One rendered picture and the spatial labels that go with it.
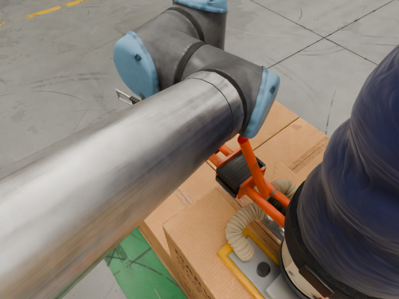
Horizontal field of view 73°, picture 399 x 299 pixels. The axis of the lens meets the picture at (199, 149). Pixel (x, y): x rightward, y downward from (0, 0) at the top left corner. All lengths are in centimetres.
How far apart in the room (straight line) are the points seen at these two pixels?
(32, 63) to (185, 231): 280
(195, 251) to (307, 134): 101
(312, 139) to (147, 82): 123
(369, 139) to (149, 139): 19
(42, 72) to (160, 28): 276
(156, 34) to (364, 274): 40
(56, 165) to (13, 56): 334
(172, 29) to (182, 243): 50
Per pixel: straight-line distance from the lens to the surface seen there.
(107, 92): 263
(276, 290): 66
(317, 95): 268
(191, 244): 72
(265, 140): 144
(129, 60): 39
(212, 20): 47
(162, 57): 38
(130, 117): 22
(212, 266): 71
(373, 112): 29
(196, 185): 125
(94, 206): 17
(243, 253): 66
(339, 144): 35
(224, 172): 64
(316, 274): 46
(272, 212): 62
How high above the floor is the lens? 163
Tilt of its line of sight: 52 degrees down
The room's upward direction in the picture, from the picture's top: straight up
